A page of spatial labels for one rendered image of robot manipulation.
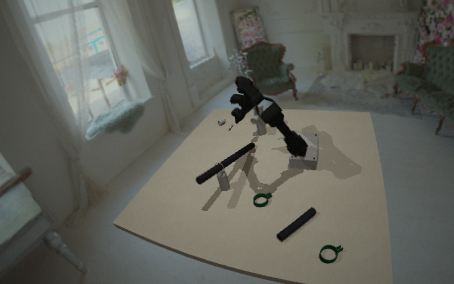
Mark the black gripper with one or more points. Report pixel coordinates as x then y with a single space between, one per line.
239 114

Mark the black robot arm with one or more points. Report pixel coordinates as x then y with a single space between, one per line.
272 115

